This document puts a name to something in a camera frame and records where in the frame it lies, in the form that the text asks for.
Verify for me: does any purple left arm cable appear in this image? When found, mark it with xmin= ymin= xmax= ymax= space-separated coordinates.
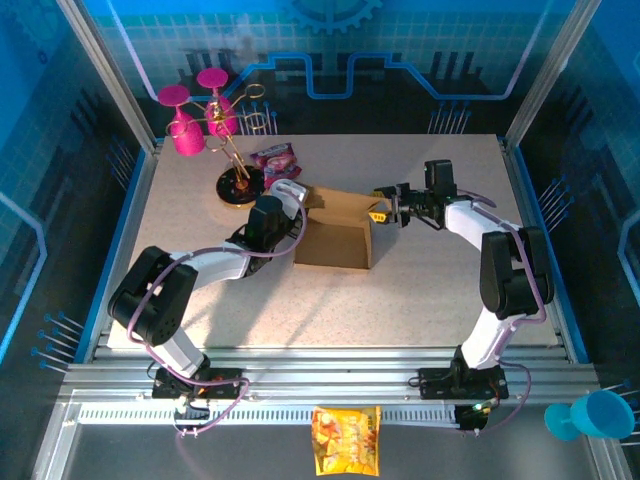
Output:
xmin=127 ymin=187 xmax=307 ymax=440

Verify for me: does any aluminium side rail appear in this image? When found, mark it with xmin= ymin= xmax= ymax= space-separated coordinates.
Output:
xmin=499 ymin=134 xmax=591 ymax=364
xmin=74 ymin=139 xmax=166 ymax=364

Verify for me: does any brown cardboard paper box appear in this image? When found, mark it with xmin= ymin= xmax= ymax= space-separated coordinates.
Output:
xmin=292 ymin=184 xmax=389 ymax=271

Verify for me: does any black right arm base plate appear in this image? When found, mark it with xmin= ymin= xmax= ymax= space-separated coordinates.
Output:
xmin=417 ymin=367 xmax=510 ymax=401

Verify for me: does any small black controller box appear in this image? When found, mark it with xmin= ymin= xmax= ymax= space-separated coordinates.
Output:
xmin=457 ymin=402 xmax=490 ymax=434

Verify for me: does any blue plastic goblet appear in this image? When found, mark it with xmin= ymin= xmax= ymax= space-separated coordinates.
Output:
xmin=543 ymin=389 xmax=636 ymax=442

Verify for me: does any pink snack bag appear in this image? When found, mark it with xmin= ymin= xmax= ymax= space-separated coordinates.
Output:
xmin=249 ymin=142 xmax=304 ymax=190

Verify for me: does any aluminium frame post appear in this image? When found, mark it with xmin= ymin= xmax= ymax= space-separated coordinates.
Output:
xmin=55 ymin=0 xmax=164 ymax=154
xmin=502 ymin=0 xmax=604 ymax=154

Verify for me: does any white slotted cable duct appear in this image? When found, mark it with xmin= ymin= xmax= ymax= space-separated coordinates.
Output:
xmin=77 ymin=405 xmax=464 ymax=427

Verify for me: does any pink wine glass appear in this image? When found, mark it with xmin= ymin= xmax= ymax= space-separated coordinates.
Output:
xmin=157 ymin=84 xmax=207 ymax=158
xmin=195 ymin=68 xmax=239 ymax=137

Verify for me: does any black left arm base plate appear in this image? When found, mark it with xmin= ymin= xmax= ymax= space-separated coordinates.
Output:
xmin=151 ymin=367 xmax=245 ymax=401

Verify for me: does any yellow chips bag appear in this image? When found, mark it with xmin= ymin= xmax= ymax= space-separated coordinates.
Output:
xmin=310 ymin=405 xmax=382 ymax=477

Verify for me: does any gold glass rack stand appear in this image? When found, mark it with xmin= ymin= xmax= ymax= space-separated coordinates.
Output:
xmin=169 ymin=83 xmax=270 ymax=208

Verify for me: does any aluminium frame rail beam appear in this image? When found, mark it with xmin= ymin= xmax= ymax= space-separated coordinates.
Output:
xmin=59 ymin=345 xmax=601 ymax=404

